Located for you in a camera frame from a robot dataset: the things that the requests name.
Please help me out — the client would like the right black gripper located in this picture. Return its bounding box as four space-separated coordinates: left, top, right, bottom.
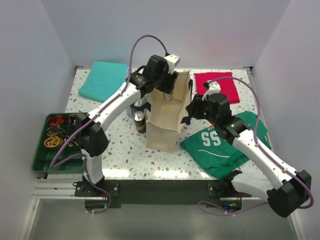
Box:
185 94 219 126

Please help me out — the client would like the silver can red tab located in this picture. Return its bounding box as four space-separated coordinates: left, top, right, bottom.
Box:
163 92 173 102

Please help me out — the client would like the beige canvas bag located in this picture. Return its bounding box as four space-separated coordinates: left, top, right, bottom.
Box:
146 71 193 153

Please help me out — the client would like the green glass bottle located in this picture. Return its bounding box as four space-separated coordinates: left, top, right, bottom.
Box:
141 94 149 103

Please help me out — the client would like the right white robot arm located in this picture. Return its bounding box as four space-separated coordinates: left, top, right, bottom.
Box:
186 93 314 218

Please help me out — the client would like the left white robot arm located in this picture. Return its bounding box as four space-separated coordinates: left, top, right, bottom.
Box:
75 54 181 196

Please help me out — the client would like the red folded cloth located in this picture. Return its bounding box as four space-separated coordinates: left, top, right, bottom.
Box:
194 72 240 104

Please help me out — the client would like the green jersey shirt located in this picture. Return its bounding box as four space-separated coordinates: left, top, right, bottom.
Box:
180 110 272 181

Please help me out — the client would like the teal folded towel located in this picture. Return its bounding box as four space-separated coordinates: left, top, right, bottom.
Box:
78 61 127 103

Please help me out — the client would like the brown rubber band pile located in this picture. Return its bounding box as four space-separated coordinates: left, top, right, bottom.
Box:
66 113 78 125

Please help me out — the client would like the orange rubber band pile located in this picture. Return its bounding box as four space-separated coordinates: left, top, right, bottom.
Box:
47 115 67 126

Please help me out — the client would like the black white rubber band pile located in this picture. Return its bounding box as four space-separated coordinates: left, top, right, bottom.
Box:
64 135 79 147

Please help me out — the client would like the green compartment tray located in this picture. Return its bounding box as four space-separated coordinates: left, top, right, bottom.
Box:
31 112 84 175

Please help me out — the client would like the tan rubber band pile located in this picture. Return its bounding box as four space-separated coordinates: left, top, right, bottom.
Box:
46 125 66 137

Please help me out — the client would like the yellow rubber band pile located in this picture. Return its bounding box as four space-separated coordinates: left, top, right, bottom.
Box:
43 135 64 148

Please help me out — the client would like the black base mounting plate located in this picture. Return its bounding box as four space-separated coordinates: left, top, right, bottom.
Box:
72 179 248 211

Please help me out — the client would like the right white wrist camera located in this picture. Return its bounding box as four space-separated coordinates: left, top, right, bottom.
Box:
202 80 221 101

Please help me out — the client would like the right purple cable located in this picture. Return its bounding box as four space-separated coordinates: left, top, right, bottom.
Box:
197 76 315 214

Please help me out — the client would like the purple cable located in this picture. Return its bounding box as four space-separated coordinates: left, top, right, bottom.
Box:
49 34 171 215
197 76 315 214

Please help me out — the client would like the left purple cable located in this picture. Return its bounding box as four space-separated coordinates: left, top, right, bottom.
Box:
49 34 171 215

